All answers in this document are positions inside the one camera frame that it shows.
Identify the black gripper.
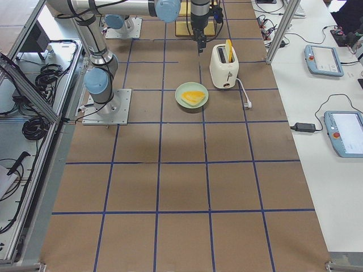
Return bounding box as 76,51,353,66
191,0,210,54

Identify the white toaster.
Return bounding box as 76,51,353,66
209,44,239,89

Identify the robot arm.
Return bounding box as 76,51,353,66
67,1,181,114
48,1,181,23

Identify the bread slice in toaster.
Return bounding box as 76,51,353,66
225,39,233,63

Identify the light green plate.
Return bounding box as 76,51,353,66
175,82,209,109

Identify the triangular bread on plate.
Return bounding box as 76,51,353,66
181,91,205,107

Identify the blue teach pendant far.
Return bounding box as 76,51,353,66
304,45,344,77

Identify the blue teach pendant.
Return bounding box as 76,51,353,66
304,45,344,77
324,111,362,158

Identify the black power adapter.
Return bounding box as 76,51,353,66
291,122,316,133

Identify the blue teach pendant near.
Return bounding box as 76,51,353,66
324,111,362,158

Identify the black wire basket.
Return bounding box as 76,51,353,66
175,1,224,41

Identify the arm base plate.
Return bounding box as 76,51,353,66
82,89,132,125
105,18,142,40

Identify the aluminium frame post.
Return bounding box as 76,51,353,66
265,0,300,64

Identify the white toaster power cable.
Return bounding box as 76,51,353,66
235,78,254,109

